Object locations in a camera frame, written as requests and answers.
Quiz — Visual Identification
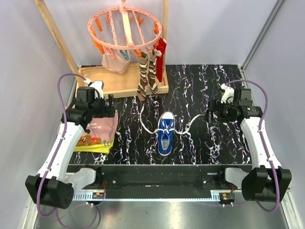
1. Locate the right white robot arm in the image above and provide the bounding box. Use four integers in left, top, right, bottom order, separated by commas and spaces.
207, 84, 292, 203

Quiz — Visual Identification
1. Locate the left brown striped sock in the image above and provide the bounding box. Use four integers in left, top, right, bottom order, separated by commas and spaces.
137, 52, 148, 101

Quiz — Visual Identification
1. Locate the pink folded t-shirt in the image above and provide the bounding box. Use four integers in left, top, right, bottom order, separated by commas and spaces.
76, 111, 118, 146

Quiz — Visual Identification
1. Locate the pink round clip hanger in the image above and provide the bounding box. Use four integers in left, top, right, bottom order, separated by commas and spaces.
87, 0, 163, 61

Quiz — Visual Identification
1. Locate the aluminium slotted rail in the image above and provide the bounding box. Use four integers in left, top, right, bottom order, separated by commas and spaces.
73, 187, 220, 202

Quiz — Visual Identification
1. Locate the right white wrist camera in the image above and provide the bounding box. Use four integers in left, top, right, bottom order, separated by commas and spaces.
221, 83, 234, 104

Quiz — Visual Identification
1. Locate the wooden drying rack stand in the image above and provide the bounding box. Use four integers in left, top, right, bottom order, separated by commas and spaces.
35, 0, 169, 98

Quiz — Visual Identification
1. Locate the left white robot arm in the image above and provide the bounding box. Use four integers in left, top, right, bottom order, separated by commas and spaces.
25, 86, 115, 209

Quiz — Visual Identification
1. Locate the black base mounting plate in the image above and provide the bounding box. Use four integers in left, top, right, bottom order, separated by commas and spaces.
66, 164, 253, 200

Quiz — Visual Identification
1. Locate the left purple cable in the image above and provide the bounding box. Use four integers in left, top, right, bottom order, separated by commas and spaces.
35, 73, 99, 228

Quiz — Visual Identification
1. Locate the pink mesh laundry bag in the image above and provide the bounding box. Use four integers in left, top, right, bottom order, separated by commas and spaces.
102, 47, 130, 74

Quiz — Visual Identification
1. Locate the red hanging sock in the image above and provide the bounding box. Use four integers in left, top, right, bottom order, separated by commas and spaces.
155, 38, 167, 83

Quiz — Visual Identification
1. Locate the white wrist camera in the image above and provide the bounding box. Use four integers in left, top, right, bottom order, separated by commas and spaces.
84, 78, 104, 99
221, 83, 234, 104

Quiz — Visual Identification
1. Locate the right brown striped sock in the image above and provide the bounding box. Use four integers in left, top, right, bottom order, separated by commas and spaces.
147, 50, 158, 97

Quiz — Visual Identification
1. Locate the yellow folded t-shirt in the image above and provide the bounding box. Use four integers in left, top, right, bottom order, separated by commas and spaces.
74, 141, 114, 154

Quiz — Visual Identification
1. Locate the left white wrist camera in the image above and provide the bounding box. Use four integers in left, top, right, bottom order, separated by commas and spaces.
84, 78, 104, 99

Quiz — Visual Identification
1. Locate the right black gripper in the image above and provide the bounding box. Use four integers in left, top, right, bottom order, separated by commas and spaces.
203, 100, 237, 123

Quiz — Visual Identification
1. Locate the brown striped sock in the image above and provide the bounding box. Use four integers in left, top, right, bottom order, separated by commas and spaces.
147, 50, 158, 97
137, 52, 148, 101

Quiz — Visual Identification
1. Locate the blue sneaker with white laces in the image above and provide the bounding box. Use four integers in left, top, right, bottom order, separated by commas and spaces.
139, 106, 204, 156

